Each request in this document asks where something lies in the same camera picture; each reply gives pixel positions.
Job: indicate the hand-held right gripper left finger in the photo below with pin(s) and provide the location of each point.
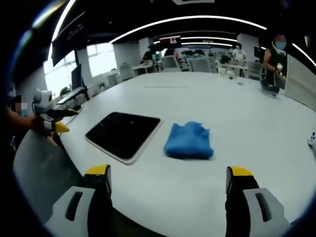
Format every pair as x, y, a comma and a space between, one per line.
81, 209

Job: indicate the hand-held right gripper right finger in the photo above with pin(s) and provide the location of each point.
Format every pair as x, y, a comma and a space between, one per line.
256, 209

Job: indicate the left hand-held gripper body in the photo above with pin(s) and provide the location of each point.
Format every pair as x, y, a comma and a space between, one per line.
43, 101

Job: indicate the blue cleaning cloth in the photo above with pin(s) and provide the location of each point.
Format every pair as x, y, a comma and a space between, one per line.
188, 143

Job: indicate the black computer monitor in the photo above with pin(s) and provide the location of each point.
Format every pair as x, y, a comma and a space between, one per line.
76, 76

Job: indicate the grey mesh office chair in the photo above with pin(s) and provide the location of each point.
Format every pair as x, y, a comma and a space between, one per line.
42, 170

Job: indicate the large dark hanging screen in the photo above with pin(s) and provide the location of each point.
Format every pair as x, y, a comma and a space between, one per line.
67, 39

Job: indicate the white office chair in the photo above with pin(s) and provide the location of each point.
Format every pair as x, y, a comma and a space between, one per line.
126, 71
199, 65
170, 63

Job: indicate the white handheld controller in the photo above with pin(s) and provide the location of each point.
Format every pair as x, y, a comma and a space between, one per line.
312, 140

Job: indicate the dark bag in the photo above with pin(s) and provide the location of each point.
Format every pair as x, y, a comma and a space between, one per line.
270, 88

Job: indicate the white desk partition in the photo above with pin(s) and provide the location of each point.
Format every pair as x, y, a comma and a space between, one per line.
301, 81

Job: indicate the small white round object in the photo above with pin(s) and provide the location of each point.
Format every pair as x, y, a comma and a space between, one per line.
230, 74

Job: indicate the green potted plant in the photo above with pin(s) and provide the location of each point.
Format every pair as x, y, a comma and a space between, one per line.
225, 59

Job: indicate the curved ceiling light strip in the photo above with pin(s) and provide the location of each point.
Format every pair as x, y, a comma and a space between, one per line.
187, 19

